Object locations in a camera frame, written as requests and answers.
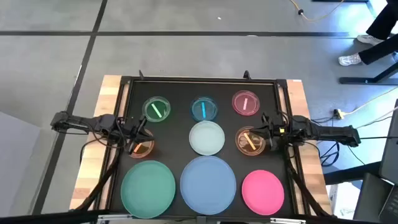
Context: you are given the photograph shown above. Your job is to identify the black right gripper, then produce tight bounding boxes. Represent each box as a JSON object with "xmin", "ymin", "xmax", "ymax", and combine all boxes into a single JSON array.
[{"xmin": 250, "ymin": 113, "xmax": 283, "ymax": 152}]

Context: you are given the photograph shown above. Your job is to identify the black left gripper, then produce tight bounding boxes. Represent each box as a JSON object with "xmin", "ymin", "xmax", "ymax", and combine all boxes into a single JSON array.
[{"xmin": 123, "ymin": 115, "xmax": 154, "ymax": 155}]

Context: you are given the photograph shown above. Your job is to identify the large green plastic plate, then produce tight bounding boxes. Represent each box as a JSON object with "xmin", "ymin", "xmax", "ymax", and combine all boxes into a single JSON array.
[{"xmin": 120, "ymin": 160, "xmax": 177, "ymax": 219}]

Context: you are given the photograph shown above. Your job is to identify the orange translucent small plate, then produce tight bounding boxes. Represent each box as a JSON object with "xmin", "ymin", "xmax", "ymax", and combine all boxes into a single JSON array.
[{"xmin": 129, "ymin": 129, "xmax": 155, "ymax": 159}]

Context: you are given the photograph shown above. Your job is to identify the green translucent small plate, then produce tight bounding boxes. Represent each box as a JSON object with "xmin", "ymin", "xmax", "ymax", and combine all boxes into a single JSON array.
[{"xmin": 142, "ymin": 96, "xmax": 172, "ymax": 123}]

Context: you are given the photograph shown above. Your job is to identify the amber translucent small plate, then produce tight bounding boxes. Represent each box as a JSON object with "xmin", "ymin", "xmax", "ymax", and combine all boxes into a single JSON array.
[{"xmin": 234, "ymin": 126, "xmax": 267, "ymax": 156}]

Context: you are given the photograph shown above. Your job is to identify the pink translucent small plate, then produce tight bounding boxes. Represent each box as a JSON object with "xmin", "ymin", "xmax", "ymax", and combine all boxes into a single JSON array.
[{"xmin": 231, "ymin": 90, "xmax": 261, "ymax": 116}]

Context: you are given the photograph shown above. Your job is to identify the black table mat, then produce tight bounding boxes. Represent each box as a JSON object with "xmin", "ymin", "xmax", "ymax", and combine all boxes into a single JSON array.
[{"xmin": 111, "ymin": 79, "xmax": 295, "ymax": 218}]

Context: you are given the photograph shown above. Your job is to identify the pale white medium plate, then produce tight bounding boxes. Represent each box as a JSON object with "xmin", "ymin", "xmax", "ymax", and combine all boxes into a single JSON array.
[{"xmin": 188, "ymin": 120, "xmax": 226, "ymax": 156}]

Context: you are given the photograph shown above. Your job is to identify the blue translucent small plate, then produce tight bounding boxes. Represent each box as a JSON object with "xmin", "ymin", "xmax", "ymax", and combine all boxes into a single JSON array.
[{"xmin": 190, "ymin": 96, "xmax": 218, "ymax": 122}]

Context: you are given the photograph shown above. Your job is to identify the pink opaque plastic plate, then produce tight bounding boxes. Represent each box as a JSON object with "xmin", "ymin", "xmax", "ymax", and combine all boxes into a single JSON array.
[{"xmin": 241, "ymin": 169, "xmax": 285, "ymax": 216}]

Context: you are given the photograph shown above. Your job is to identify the large blue plastic plate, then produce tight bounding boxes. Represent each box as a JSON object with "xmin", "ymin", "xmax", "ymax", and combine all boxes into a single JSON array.
[{"xmin": 180, "ymin": 155, "xmax": 237, "ymax": 216}]

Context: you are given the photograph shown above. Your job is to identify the black desk leg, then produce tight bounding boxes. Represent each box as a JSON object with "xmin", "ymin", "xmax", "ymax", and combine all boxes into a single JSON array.
[{"xmin": 323, "ymin": 161, "xmax": 382, "ymax": 186}]

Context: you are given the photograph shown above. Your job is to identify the white cardboard box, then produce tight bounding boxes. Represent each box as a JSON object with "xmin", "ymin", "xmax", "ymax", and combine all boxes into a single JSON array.
[{"xmin": 329, "ymin": 183, "xmax": 358, "ymax": 220}]

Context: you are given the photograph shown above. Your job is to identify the person's shoe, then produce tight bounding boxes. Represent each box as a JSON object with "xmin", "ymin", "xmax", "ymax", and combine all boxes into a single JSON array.
[
  {"xmin": 338, "ymin": 53, "xmax": 363, "ymax": 67},
  {"xmin": 356, "ymin": 34, "xmax": 385, "ymax": 47}
]

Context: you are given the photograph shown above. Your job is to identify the black desk foot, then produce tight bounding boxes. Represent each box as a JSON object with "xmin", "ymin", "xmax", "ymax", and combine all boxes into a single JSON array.
[{"xmin": 338, "ymin": 60, "xmax": 398, "ymax": 85}]

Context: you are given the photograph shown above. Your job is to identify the grey cabinet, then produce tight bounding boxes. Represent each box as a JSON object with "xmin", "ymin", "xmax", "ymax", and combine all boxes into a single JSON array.
[{"xmin": 0, "ymin": 111, "xmax": 41, "ymax": 224}]

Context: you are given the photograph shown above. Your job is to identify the person's leg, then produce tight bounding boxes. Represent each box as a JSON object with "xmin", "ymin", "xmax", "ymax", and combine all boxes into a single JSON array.
[
  {"xmin": 366, "ymin": 0, "xmax": 398, "ymax": 40},
  {"xmin": 357, "ymin": 33, "xmax": 398, "ymax": 65}
]

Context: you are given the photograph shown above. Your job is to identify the black cable bundle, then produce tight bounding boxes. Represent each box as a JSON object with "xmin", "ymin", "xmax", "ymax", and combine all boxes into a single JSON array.
[
  {"xmin": 76, "ymin": 146, "xmax": 122, "ymax": 212},
  {"xmin": 285, "ymin": 146, "xmax": 332, "ymax": 218}
]

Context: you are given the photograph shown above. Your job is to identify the white floor cable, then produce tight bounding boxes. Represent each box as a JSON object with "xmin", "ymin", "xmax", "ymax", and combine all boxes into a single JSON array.
[{"xmin": 343, "ymin": 86, "xmax": 398, "ymax": 116}]

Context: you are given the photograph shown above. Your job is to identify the yellow floor cable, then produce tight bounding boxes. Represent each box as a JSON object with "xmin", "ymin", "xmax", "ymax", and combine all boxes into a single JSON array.
[{"xmin": 289, "ymin": 0, "xmax": 346, "ymax": 22}]

